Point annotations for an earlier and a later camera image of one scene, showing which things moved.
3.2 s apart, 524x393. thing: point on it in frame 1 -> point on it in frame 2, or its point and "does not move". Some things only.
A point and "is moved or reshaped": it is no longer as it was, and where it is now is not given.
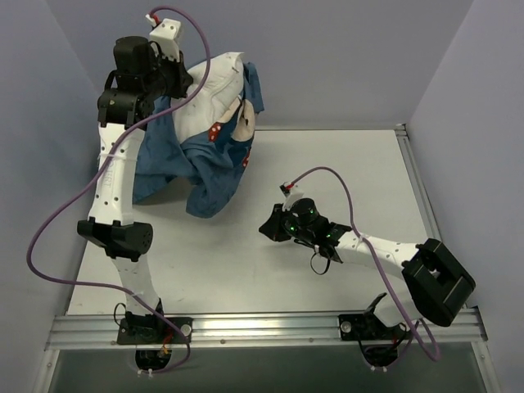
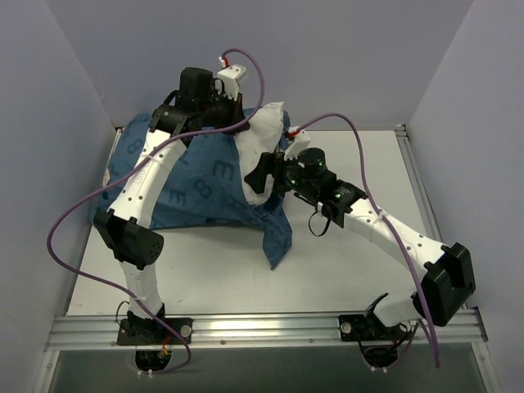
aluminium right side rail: [428, 216] does not move
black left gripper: [178, 76] -> [236, 113]
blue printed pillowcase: [213, 166] is moved or reshaped
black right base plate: [367, 327] does not move
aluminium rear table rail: [399, 131] does not move
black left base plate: [154, 330] does not move
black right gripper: [277, 223] -> [277, 172]
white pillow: [224, 88] is moved or reshaped
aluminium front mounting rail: [306, 332] does not move
